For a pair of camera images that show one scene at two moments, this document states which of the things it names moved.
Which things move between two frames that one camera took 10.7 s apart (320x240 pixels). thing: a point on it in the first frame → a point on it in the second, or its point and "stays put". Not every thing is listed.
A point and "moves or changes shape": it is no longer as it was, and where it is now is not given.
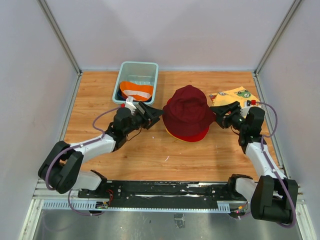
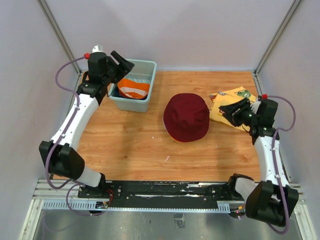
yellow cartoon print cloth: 241,95 stays put
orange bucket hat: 139,92 moves or changes shape
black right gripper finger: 221,110 → 229,109
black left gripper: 152,115 → 124,66
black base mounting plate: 164,190 stays put
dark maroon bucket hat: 187,111 moves or changes shape
